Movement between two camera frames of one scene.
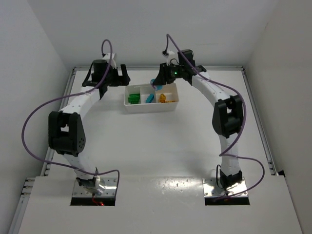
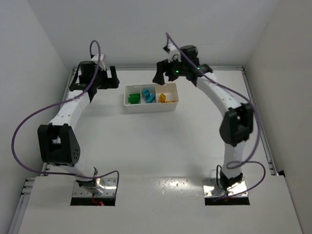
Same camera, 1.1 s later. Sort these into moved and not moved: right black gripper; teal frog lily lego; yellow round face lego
Moved: teal frog lily lego
Not moved: yellow round face lego; right black gripper
